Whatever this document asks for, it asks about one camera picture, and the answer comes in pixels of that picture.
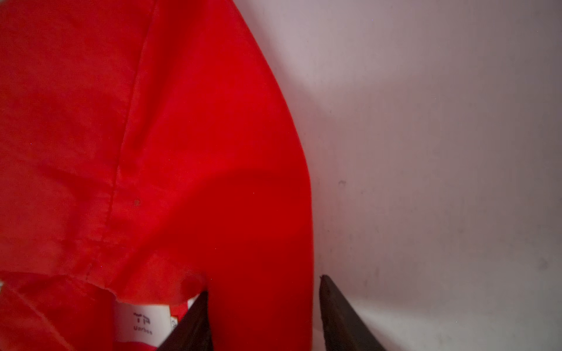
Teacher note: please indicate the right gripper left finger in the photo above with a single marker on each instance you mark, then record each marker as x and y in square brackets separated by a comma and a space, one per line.
[193, 331]

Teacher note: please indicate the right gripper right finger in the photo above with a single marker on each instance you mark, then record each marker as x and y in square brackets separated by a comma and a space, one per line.
[343, 329]

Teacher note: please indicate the rainbow red hooded jacket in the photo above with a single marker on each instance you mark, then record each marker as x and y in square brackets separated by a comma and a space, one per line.
[147, 157]

